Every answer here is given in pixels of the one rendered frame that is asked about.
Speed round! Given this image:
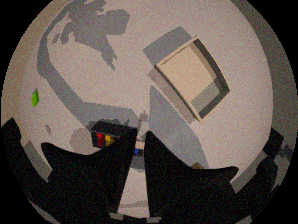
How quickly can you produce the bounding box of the brown open-top tray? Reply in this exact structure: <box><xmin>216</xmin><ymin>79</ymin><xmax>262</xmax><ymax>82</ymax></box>
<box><xmin>154</xmin><ymin>35</ymin><xmax>231</xmax><ymax>123</ymax></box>

